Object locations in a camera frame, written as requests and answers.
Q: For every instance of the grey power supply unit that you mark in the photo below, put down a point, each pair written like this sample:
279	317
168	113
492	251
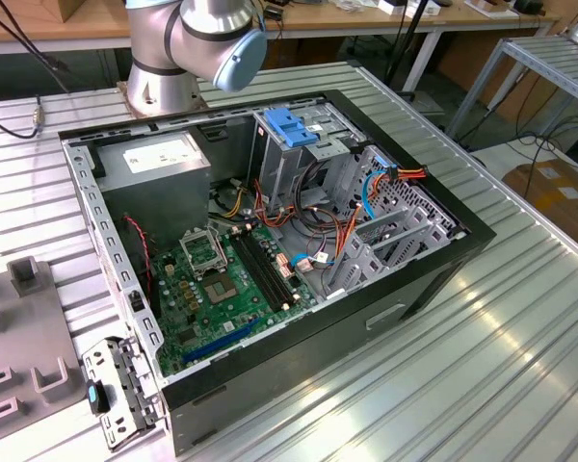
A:
164	192

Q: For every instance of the wooden desk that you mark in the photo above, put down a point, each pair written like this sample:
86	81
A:
342	21

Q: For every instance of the black teal bracket latch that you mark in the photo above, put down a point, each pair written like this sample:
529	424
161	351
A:
94	394

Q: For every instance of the grey optical drive cage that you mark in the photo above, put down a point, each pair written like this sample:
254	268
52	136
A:
279	168

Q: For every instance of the metal slot retention bracket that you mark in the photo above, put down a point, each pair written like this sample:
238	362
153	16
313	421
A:
96	361

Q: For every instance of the large cardboard box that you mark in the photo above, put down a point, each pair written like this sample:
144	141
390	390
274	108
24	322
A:
559	202

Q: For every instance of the wooden block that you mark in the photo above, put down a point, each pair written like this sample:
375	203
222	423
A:
491	7

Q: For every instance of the blue expansion slot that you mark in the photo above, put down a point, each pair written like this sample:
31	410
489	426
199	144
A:
221	341

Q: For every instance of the small white box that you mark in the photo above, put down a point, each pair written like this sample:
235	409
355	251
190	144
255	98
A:
392	6

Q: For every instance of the grey disk bay cage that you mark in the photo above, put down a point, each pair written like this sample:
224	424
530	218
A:
356	272

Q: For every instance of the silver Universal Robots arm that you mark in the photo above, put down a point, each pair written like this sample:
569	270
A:
192	33

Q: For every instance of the metal slat shelf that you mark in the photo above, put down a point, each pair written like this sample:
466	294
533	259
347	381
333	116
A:
549	58

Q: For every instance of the CPU socket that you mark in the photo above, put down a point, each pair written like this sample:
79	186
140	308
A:
221	289

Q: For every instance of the small black device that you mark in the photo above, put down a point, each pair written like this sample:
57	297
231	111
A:
530	6

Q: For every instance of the green motherboard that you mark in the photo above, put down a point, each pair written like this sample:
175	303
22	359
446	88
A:
231	317

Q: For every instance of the blue plastic drive latch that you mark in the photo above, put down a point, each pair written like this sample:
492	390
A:
286	125

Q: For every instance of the grey parts rack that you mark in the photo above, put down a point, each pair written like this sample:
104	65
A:
29	337

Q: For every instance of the black open PC case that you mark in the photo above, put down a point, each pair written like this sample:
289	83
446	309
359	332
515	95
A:
294	366

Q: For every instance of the black RAM slot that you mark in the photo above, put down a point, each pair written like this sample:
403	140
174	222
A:
255	269
267	269
272	269
261	269

